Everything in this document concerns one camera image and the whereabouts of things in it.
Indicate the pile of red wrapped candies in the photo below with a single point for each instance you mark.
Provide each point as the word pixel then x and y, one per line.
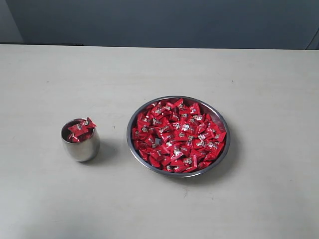
pixel 177 137

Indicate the stainless steel bowl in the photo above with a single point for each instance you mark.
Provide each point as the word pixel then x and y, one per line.
pixel 217 118

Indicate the stainless steel cup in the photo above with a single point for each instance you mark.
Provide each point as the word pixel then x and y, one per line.
pixel 83 147

